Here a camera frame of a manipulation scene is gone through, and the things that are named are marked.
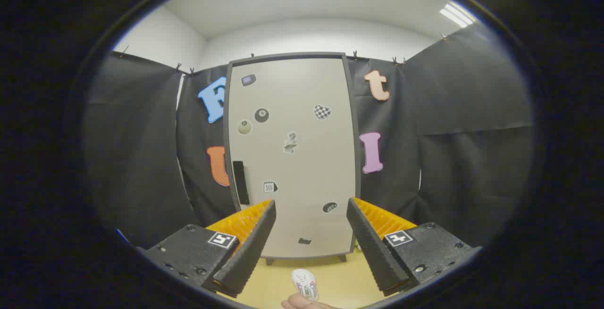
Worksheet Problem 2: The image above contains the white canvas shoe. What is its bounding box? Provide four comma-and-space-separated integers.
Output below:
292, 268, 319, 302

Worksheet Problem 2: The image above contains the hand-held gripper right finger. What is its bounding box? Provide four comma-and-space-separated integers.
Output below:
347, 198, 482, 297

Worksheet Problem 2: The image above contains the black door handle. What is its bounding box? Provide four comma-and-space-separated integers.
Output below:
233, 160, 250, 205

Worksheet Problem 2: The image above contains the pale grey shoe cabinet door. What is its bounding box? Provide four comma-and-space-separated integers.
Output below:
226, 57, 358, 259

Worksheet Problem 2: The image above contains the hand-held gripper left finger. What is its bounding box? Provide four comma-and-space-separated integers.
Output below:
137, 199, 277, 299

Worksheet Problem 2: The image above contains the black backdrop cloth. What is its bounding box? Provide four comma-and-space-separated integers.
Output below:
83, 21, 536, 253

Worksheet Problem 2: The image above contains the grey shoe cabinet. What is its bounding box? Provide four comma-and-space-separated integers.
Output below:
223, 52, 362, 266

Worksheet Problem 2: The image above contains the small ceiling light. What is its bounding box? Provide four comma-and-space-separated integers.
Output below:
440, 3, 474, 28

